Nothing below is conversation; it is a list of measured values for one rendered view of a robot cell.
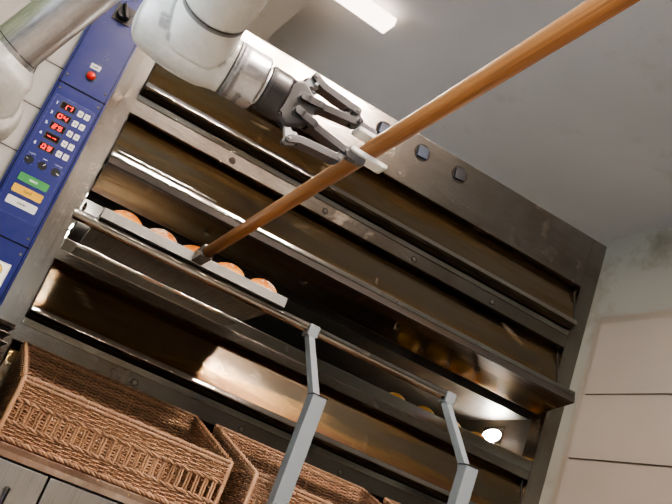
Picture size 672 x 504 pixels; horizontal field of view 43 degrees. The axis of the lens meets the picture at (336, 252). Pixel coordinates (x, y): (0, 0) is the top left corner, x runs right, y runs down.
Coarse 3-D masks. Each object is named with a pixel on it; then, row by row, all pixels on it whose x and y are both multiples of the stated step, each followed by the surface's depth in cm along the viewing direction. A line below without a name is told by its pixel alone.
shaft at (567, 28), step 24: (600, 0) 88; (624, 0) 86; (552, 24) 95; (576, 24) 92; (528, 48) 99; (552, 48) 97; (480, 72) 108; (504, 72) 104; (456, 96) 113; (408, 120) 124; (432, 120) 120; (384, 144) 131; (336, 168) 146; (312, 192) 157; (264, 216) 178; (216, 240) 208
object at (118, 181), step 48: (96, 192) 262; (144, 192) 255; (192, 240) 272; (240, 240) 264; (288, 288) 282; (336, 288) 274; (384, 336) 294; (432, 336) 285; (480, 384) 307; (528, 384) 297
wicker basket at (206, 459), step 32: (32, 352) 237; (32, 384) 193; (64, 384) 238; (96, 384) 243; (0, 416) 195; (32, 416) 230; (64, 416) 195; (96, 416) 198; (128, 416) 244; (160, 416) 249; (192, 416) 254; (32, 448) 190; (64, 448) 194; (96, 448) 236; (128, 448) 200; (160, 448) 203; (192, 448) 207; (128, 480) 199; (160, 480) 202; (192, 480) 229; (224, 480) 209
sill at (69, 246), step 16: (64, 240) 251; (80, 256) 252; (96, 256) 254; (112, 272) 255; (128, 272) 257; (144, 288) 258; (160, 288) 260; (192, 304) 264; (224, 320) 267; (256, 336) 271; (288, 352) 274; (304, 352) 277; (320, 368) 278; (336, 368) 280; (352, 384) 282; (368, 384) 284; (384, 400) 286; (400, 400) 288; (416, 416) 290; (432, 416) 292; (448, 432) 294; (464, 432) 296; (480, 448) 298; (496, 448) 301; (528, 464) 305
